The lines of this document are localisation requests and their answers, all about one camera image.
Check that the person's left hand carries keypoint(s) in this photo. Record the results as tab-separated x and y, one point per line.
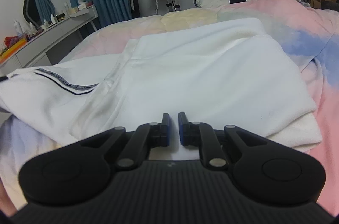
6	205

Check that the wavy black-framed mirror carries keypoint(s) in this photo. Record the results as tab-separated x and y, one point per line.
36	11

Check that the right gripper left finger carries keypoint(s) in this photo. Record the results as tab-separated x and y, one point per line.
140	142

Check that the white dressing table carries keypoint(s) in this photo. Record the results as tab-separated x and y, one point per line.
36	49

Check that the white zip-up sweatshirt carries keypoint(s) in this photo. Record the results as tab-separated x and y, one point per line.
227	73

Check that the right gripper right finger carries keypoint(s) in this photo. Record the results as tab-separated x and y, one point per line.
202	136

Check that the tissue box on dresser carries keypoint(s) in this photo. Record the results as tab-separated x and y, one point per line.
82	4

